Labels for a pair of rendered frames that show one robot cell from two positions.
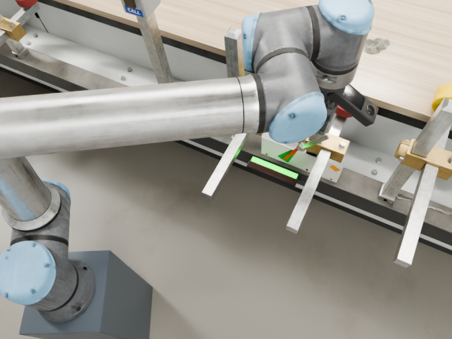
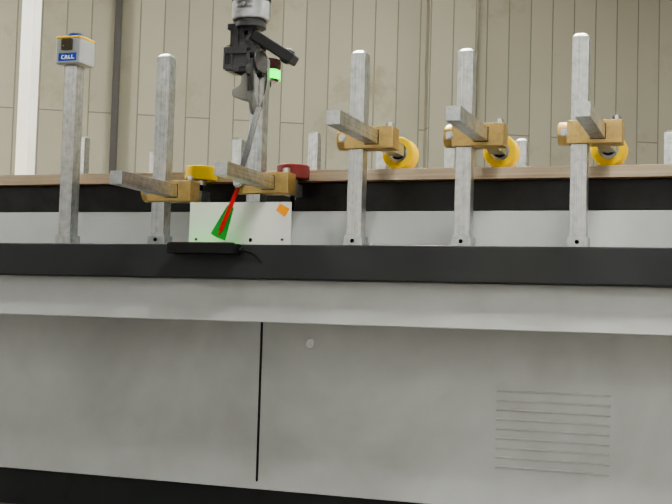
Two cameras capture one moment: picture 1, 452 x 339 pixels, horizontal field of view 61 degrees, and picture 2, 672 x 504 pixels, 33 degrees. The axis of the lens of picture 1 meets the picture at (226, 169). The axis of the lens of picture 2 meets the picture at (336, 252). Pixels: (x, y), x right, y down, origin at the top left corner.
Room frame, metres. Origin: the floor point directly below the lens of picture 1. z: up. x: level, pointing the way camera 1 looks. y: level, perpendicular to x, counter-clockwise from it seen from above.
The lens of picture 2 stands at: (-2.02, 0.20, 0.54)
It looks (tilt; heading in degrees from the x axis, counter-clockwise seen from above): 3 degrees up; 346
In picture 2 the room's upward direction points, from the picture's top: 2 degrees clockwise
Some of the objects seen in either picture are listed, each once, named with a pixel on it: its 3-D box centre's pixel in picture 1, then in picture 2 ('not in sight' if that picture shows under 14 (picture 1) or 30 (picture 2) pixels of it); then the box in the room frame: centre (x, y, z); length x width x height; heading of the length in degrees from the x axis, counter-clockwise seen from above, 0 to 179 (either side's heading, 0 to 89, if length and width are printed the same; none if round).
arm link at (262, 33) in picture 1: (278, 43); not in sight; (0.49, -0.12, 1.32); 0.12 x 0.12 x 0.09; 2
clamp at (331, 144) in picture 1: (323, 142); (265, 184); (0.56, -0.29, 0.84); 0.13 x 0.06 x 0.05; 56
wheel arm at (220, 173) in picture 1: (241, 137); (163, 189); (0.63, -0.06, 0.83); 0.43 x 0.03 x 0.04; 146
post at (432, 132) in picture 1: (411, 161); (357, 154); (0.43, -0.48, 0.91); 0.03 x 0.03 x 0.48; 56
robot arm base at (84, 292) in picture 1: (58, 286); not in sight; (0.30, 0.55, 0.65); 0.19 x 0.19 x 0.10
